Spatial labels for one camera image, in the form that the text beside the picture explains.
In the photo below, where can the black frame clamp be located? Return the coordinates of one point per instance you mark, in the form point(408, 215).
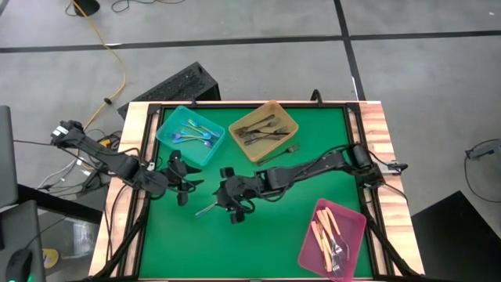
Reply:
point(316, 97)

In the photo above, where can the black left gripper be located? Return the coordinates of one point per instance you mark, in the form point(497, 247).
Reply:
point(178, 176)

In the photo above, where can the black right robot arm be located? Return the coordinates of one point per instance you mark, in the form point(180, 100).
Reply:
point(313, 168)

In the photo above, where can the grey flat panel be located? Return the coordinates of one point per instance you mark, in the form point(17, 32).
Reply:
point(8, 156)

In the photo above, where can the teal translucent plastic bin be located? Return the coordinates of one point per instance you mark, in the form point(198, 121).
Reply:
point(168, 149)

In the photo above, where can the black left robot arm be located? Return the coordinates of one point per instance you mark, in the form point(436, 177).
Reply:
point(113, 160)

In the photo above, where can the black support strut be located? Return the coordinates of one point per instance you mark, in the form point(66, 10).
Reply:
point(129, 235)
point(385, 239)

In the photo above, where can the orange translucent plastic bin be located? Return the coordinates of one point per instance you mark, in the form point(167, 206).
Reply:
point(256, 152)

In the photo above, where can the pink translucent plastic bin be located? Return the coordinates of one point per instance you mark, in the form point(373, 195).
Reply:
point(352, 239)

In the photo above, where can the black round stand base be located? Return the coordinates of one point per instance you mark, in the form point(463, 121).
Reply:
point(87, 6)

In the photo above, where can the black computer mouse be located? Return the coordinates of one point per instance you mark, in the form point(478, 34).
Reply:
point(17, 266)

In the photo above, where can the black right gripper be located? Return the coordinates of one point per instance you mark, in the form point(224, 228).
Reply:
point(236, 192)

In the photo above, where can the silver fork bottom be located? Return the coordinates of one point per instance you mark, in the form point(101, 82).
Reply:
point(258, 139)

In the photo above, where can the black metal fork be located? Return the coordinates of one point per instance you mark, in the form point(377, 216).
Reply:
point(254, 124)
point(278, 154)
point(260, 129)
point(254, 135)

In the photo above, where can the yellow round disc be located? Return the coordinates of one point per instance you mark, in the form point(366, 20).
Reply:
point(51, 259)

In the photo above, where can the black perforated computer case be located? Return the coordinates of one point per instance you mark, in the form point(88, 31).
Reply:
point(176, 86)

